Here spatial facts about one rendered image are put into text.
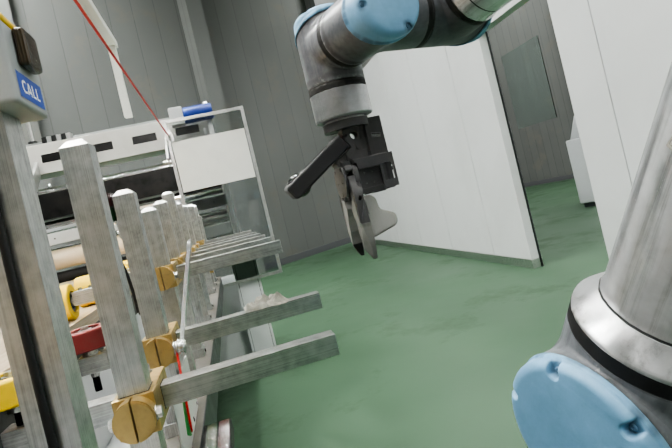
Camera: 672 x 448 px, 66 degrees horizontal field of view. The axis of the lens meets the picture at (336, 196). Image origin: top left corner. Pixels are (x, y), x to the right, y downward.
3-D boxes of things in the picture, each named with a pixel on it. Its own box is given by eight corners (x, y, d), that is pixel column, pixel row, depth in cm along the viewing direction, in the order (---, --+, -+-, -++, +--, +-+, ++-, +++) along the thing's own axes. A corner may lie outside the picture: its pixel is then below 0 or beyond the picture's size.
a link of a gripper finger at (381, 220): (409, 245, 75) (389, 187, 78) (371, 255, 74) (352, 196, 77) (404, 250, 78) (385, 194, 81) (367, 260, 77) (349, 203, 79)
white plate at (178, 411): (199, 405, 100) (187, 354, 100) (190, 467, 75) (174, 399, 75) (196, 406, 100) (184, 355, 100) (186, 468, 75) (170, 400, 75)
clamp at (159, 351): (183, 346, 99) (177, 320, 99) (177, 365, 86) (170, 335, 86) (153, 354, 98) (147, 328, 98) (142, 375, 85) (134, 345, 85)
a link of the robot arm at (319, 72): (306, 0, 74) (280, 28, 83) (327, 85, 74) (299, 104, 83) (362, -2, 78) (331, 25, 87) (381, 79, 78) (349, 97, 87)
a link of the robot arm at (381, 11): (425, -37, 69) (375, 4, 79) (351, -38, 63) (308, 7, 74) (442, 33, 69) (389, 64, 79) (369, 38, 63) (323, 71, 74)
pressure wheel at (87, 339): (127, 376, 96) (112, 316, 96) (118, 390, 88) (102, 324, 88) (81, 390, 94) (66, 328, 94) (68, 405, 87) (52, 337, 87)
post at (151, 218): (207, 415, 117) (157, 206, 117) (207, 420, 113) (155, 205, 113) (191, 420, 116) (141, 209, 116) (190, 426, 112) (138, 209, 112)
